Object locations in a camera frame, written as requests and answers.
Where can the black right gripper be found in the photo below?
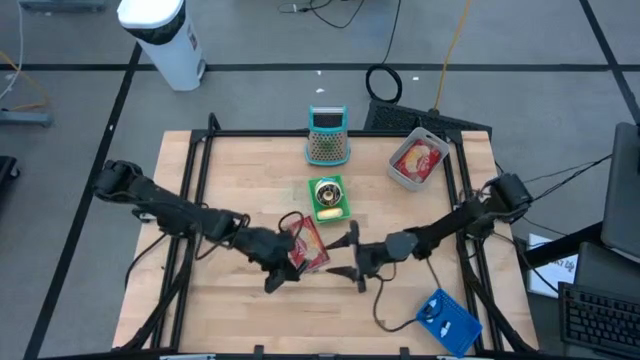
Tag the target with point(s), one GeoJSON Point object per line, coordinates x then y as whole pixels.
{"type": "Point", "coordinates": [370, 257]}

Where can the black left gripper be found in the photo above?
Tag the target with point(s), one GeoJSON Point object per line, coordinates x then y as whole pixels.
{"type": "Point", "coordinates": [267, 247]}

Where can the cream oblong eraser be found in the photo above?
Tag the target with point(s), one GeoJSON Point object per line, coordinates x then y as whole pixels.
{"type": "Point", "coordinates": [330, 214]}

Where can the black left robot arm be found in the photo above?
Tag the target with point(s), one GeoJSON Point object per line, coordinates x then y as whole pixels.
{"type": "Point", "coordinates": [165, 210]}

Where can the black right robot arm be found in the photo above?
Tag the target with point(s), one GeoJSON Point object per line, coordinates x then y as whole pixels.
{"type": "Point", "coordinates": [460, 220]}

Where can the green plastic basket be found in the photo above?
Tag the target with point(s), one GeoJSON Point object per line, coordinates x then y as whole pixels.
{"type": "Point", "coordinates": [312, 200]}

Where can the light grey plastic bin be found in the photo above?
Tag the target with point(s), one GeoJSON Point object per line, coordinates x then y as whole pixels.
{"type": "Point", "coordinates": [410, 184]}

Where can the blue plastic basket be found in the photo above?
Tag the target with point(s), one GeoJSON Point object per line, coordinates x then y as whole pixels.
{"type": "Point", "coordinates": [462, 330]}

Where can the white paper sheet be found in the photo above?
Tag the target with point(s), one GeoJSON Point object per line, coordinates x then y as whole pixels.
{"type": "Point", "coordinates": [555, 275]}

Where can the black metal bar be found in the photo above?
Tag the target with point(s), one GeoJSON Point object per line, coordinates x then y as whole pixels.
{"type": "Point", "coordinates": [560, 245]}

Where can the white trash can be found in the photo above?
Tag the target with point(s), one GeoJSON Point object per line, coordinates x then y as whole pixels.
{"type": "Point", "coordinates": [170, 50]}

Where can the dark grey flat device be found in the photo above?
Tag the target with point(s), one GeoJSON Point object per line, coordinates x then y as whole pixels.
{"type": "Point", "coordinates": [605, 270]}

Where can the black keyboard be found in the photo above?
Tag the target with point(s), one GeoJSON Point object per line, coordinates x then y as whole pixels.
{"type": "Point", "coordinates": [600, 320]}

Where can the grey closed laptop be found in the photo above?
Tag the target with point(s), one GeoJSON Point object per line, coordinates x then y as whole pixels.
{"type": "Point", "coordinates": [622, 200]}

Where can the black floor object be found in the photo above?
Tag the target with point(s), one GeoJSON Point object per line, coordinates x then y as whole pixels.
{"type": "Point", "coordinates": [7, 172]}

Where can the grey floor base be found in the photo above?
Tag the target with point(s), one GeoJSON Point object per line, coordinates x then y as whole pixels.
{"type": "Point", "coordinates": [25, 118]}

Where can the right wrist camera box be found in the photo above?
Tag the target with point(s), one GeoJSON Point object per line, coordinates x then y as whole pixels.
{"type": "Point", "coordinates": [400, 245]}

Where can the black metal table frame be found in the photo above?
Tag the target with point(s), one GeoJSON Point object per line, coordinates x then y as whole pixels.
{"type": "Point", "coordinates": [250, 133]}

